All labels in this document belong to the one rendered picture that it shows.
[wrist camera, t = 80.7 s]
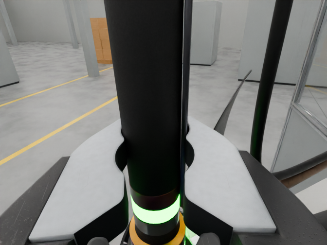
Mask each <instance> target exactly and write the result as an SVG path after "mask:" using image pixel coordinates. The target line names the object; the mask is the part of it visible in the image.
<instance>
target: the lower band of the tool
mask: <svg viewBox="0 0 327 245"><path fill-rule="evenodd" d="M179 219H180V229H179V232H178V233H177V235H176V237H175V238H174V239H173V240H171V241H170V242H168V243H166V244H164V245H179V244H180V243H181V242H182V240H183V238H184V235H185V224H184V221H183V216H182V214H181V213H180V217H179ZM129 232H130V237H131V240H132V242H133V243H134V245H149V244H146V243H145V242H143V241H142V240H141V239H140V238H139V237H138V236H137V234H136V231H135V221H134V216H133V217H132V219H131V222H130V226H129Z"/></svg>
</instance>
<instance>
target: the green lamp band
mask: <svg viewBox="0 0 327 245"><path fill-rule="evenodd" d="M179 199H180V196H179V197H178V199H177V201H176V202H175V203H174V204H173V205H172V206H170V207H168V208H166V209H164V210H160V211H148V210H144V209H142V208H140V207H138V206H137V205H136V204H135V203H134V202H133V200H132V198H131V201H132V207H133V211H134V213H135V214H136V216H137V217H138V218H139V219H141V220H142V221H144V222H147V223H152V224H158V223H163V222H166V221H168V220H170V219H171V218H172V217H173V216H174V215H175V214H176V213H177V211H178V209H179Z"/></svg>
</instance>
